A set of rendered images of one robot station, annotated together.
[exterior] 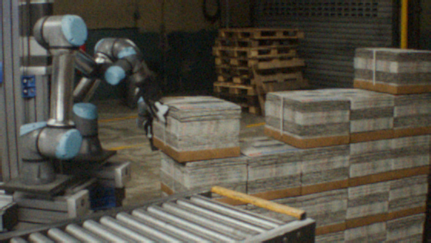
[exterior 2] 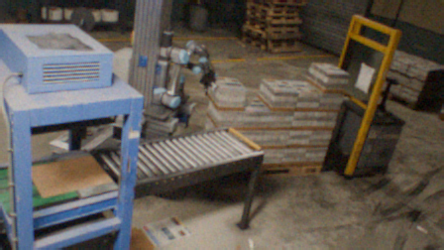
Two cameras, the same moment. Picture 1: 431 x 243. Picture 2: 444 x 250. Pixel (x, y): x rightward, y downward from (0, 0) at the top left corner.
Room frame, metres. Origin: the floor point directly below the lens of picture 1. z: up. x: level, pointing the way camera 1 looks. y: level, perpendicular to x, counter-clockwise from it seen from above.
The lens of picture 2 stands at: (-1.42, 0.09, 2.43)
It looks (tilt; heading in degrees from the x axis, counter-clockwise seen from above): 24 degrees down; 359
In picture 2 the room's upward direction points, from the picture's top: 11 degrees clockwise
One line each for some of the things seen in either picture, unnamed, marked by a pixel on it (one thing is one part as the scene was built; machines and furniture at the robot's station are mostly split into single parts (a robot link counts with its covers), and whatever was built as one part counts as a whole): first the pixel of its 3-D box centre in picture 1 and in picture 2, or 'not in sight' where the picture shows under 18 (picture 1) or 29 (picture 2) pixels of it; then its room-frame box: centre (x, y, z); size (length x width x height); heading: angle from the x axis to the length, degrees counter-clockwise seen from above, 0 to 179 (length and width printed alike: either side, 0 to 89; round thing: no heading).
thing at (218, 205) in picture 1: (236, 214); (236, 143); (1.91, -0.08, 0.77); 0.47 x 0.05 x 0.05; 42
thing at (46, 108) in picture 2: not in sight; (54, 79); (0.83, 1.10, 1.50); 0.94 x 0.68 x 0.10; 42
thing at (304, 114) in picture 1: (306, 117); (277, 94); (2.92, -0.47, 0.95); 0.38 x 0.29 x 0.23; 23
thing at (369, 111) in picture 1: (351, 114); (300, 95); (3.04, -0.73, 0.95); 0.38 x 0.29 x 0.23; 24
